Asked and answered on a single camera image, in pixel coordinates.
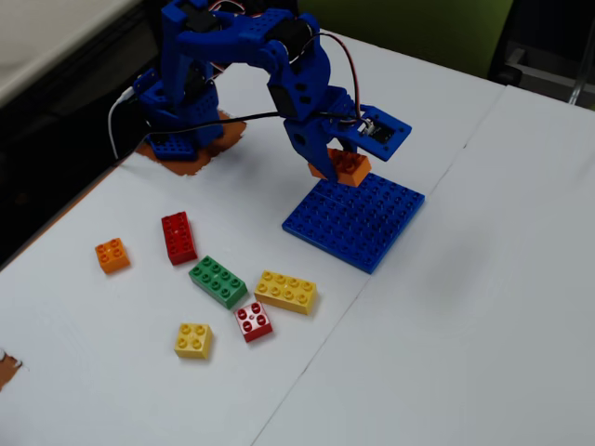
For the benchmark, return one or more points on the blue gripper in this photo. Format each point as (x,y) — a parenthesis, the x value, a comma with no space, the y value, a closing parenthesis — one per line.
(310,141)

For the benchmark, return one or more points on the orange 2x4 block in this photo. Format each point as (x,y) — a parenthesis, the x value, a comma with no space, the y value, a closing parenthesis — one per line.
(351,168)

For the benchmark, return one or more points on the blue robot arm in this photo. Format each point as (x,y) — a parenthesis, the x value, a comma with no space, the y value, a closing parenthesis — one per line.
(186,107)

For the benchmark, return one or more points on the yellow 2x4 block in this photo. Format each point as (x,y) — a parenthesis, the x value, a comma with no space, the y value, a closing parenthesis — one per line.
(286,292)

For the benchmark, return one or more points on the green 2x4 block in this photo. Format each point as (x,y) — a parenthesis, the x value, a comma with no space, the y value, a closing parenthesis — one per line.
(216,281)

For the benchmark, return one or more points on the red 2x4 block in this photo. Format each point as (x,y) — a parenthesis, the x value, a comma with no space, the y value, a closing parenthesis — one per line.
(178,238)

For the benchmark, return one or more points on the red 2x2 block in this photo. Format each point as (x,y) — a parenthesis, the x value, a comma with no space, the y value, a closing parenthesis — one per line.
(253,321)

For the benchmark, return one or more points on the yellow 2x2 block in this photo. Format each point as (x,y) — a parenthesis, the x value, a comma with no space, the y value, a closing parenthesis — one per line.
(194,340)

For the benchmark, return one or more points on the orange 2x2 block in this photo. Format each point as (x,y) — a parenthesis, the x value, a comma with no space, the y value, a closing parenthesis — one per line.
(112,255)

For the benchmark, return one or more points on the blue 8x8 plate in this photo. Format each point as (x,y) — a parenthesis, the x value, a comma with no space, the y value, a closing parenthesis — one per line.
(354,223)

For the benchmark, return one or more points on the green chair back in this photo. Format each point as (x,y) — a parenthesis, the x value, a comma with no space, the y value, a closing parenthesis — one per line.
(400,32)

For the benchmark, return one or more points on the grey chair base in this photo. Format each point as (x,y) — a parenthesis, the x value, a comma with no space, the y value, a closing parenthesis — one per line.
(534,65)

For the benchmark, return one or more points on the metal leg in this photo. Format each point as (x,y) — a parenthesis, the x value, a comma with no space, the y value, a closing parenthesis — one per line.
(578,83)

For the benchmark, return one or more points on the white desk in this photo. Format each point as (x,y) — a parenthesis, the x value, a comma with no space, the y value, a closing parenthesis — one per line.
(42,32)

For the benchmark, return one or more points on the blue gripper camera mount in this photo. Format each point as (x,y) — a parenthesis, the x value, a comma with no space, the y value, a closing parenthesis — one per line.
(386,135)

